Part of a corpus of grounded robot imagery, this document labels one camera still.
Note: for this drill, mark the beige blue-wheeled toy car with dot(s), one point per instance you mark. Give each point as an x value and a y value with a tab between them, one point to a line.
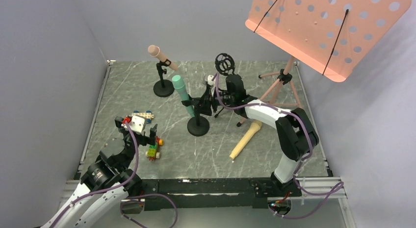
148	115

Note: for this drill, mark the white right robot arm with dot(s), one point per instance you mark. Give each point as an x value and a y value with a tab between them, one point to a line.
295	132

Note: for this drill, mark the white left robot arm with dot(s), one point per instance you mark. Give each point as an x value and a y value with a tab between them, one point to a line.
112	179

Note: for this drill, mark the colourful brick toy car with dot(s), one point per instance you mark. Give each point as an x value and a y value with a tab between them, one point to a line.
153	152

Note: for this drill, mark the pink microphone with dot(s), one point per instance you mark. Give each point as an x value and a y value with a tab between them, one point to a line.
156	52

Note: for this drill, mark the black round-base mic stand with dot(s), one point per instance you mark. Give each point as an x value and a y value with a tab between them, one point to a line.
197	125
163	87

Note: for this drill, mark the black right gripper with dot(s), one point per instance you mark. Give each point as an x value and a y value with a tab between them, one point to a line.
208	103

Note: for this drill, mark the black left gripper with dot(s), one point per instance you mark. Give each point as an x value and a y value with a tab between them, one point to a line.
142	137

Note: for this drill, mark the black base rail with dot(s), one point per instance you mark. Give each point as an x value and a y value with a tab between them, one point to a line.
254	192

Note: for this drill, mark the black tripod shock-mount stand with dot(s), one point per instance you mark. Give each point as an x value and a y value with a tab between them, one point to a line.
225	66

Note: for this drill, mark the pink music stand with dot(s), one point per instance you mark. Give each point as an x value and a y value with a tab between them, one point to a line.
332	37

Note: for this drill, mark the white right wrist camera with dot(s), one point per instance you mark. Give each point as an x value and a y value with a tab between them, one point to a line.
209	79

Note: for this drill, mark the teal microphone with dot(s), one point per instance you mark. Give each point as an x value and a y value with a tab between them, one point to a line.
179	86

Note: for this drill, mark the cream yellow microphone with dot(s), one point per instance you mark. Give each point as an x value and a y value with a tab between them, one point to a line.
252	130

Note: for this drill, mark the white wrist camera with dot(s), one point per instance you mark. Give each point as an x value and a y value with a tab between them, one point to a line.
209	79
137	124

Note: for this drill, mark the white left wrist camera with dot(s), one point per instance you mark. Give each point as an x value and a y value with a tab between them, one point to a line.
137	124

